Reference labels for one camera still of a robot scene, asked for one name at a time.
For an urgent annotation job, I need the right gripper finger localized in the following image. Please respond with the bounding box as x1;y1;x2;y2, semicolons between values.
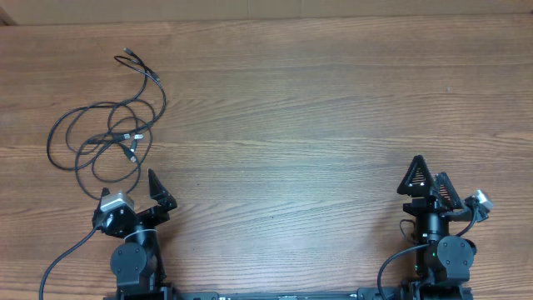
396;155;437;198
435;172;463;209

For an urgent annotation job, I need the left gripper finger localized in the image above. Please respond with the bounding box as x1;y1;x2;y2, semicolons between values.
93;187;110;217
148;169;177;211

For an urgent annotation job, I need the thin black cable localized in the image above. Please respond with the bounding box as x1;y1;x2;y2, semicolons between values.
46;47;162;172

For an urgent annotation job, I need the braided cable grey connector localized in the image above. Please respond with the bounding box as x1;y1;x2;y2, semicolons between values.
65;99;154;184

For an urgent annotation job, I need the thick black cable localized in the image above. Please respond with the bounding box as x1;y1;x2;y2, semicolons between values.
73;54;167;201

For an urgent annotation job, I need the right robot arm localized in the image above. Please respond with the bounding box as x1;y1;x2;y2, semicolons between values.
397;155;479;299

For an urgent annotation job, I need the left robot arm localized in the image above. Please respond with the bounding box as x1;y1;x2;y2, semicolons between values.
92;169;180;299

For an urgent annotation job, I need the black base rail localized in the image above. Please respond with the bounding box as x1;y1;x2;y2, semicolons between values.
103;287;474;300

